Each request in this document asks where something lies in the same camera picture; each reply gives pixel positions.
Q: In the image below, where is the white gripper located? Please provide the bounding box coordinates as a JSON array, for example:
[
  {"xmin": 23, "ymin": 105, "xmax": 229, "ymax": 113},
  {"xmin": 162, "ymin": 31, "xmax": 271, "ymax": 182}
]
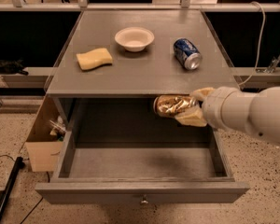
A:
[{"xmin": 175, "ymin": 87, "xmax": 257, "ymax": 132}]

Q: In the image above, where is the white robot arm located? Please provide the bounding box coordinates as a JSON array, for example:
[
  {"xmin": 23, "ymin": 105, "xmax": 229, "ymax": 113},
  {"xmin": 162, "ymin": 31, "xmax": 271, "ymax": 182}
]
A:
[{"xmin": 175, "ymin": 87, "xmax": 280, "ymax": 146}]

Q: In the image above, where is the grey cabinet with counter top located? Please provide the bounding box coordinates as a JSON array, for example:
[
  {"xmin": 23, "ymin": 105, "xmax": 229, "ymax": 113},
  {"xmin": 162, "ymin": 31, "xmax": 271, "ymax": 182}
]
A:
[{"xmin": 44, "ymin": 8, "xmax": 245, "ymax": 133}]

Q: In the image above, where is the blue soda can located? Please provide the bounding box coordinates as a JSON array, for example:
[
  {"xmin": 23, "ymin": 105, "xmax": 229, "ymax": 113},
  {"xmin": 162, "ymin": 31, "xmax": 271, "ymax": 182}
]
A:
[{"xmin": 174, "ymin": 38, "xmax": 203, "ymax": 70}]

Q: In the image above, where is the grey open top drawer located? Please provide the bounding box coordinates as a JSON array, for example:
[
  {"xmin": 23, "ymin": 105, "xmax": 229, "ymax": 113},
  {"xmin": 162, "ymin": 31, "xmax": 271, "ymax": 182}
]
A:
[{"xmin": 35, "ymin": 98, "xmax": 250, "ymax": 205}]

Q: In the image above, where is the metal drawer knob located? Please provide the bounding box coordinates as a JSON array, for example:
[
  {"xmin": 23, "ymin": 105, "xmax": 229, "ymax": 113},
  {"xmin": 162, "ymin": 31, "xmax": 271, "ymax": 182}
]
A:
[{"xmin": 140, "ymin": 195, "xmax": 148, "ymax": 206}]

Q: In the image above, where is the white foam bowl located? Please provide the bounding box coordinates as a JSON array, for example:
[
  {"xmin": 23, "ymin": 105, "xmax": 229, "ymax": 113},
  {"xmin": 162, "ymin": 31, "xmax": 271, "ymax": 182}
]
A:
[{"xmin": 115, "ymin": 27, "xmax": 155, "ymax": 52}]

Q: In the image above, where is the yellow sponge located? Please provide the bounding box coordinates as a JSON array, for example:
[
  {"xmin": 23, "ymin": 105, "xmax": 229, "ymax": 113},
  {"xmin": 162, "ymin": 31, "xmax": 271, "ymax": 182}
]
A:
[{"xmin": 77, "ymin": 48, "xmax": 113, "ymax": 71}]

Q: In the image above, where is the cardboard box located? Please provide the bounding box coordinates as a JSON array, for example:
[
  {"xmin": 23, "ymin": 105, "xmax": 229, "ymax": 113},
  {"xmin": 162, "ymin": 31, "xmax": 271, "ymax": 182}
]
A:
[{"xmin": 25, "ymin": 97, "xmax": 63, "ymax": 172}]

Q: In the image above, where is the black pole on floor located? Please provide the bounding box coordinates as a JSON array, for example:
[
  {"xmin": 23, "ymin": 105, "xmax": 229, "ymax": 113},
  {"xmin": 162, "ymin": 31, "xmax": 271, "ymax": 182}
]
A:
[{"xmin": 0, "ymin": 157, "xmax": 25, "ymax": 222}]

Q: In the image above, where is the black object on left shelf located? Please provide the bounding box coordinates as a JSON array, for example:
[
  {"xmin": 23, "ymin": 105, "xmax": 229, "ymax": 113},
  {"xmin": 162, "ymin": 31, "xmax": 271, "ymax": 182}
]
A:
[{"xmin": 0, "ymin": 60, "xmax": 29, "ymax": 76}]

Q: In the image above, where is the metal bracket right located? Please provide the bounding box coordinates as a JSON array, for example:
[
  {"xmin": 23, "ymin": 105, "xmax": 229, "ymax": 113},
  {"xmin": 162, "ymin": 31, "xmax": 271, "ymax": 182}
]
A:
[{"xmin": 264, "ymin": 54, "xmax": 280, "ymax": 74}]

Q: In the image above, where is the white cable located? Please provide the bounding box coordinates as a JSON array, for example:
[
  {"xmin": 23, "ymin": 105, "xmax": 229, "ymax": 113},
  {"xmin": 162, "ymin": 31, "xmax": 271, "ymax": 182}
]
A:
[{"xmin": 238, "ymin": 0, "xmax": 268, "ymax": 87}]

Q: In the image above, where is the black floor cable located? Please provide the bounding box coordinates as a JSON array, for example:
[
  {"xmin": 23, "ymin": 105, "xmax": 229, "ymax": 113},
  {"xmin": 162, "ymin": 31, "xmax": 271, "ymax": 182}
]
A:
[{"xmin": 0, "ymin": 153, "xmax": 51, "ymax": 224}]

